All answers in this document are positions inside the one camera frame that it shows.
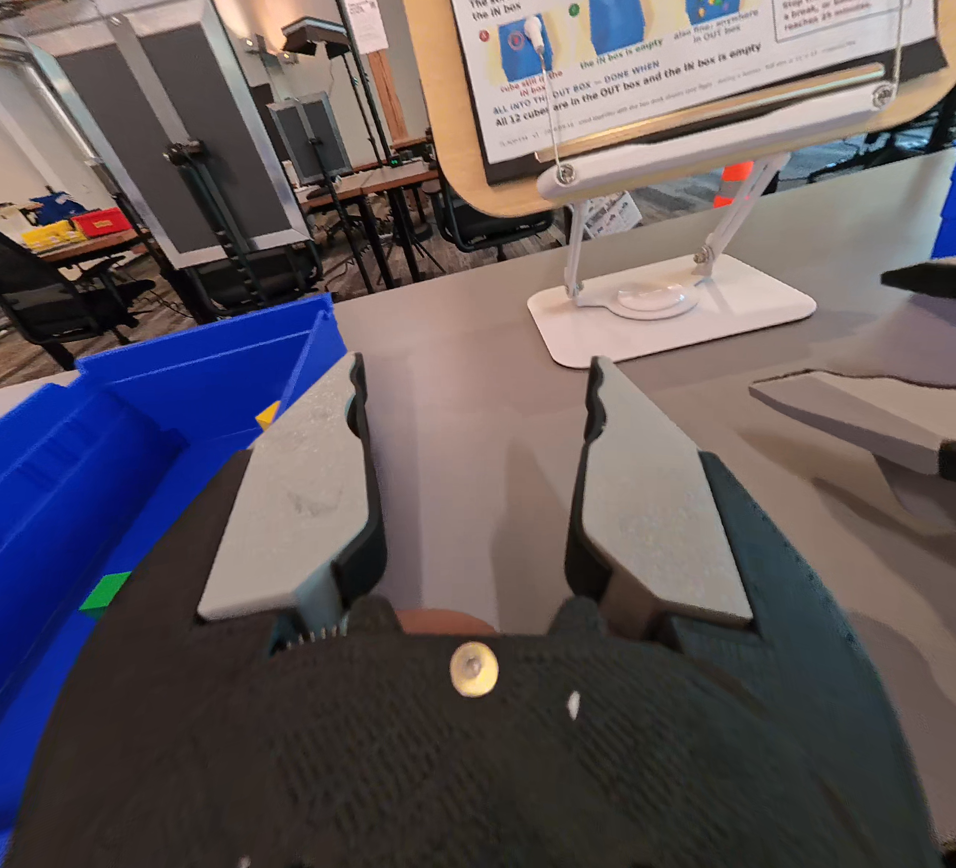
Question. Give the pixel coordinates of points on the large grey partition panel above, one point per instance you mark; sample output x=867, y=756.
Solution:
x=231, y=99

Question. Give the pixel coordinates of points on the wooden top desk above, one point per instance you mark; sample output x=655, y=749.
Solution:
x=388, y=177

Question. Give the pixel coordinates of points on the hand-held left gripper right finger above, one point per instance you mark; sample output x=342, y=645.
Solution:
x=657, y=509

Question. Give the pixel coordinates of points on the black office chair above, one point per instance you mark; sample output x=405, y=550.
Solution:
x=45, y=300
x=485, y=226

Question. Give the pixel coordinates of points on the yellow wooden cube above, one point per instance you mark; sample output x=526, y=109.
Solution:
x=267, y=417

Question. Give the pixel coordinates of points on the green wooden cube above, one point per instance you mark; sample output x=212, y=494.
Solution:
x=104, y=592

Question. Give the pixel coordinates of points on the blue plastic bin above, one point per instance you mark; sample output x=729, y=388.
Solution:
x=945, y=218
x=75, y=472

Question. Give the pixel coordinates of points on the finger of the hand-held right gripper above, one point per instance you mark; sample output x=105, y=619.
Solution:
x=933, y=278
x=859, y=412

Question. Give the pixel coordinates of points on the printed instruction sheet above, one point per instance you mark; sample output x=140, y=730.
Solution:
x=635, y=62

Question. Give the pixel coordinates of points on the orange traffic cone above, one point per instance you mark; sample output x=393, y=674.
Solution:
x=736, y=181

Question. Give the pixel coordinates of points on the printed leaflet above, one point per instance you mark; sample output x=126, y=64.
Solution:
x=616, y=215

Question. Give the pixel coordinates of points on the wooden board document stand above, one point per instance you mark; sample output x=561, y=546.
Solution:
x=672, y=315

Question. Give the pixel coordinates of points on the white paper notice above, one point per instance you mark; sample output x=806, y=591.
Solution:
x=367, y=21

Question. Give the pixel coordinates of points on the yellow plastic bin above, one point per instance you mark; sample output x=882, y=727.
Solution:
x=52, y=237

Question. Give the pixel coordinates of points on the red plastic bin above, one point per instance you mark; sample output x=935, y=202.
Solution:
x=104, y=222

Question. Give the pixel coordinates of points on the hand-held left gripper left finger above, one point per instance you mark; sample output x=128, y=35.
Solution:
x=291, y=509

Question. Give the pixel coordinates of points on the black tripod stand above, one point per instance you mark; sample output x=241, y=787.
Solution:
x=187, y=153

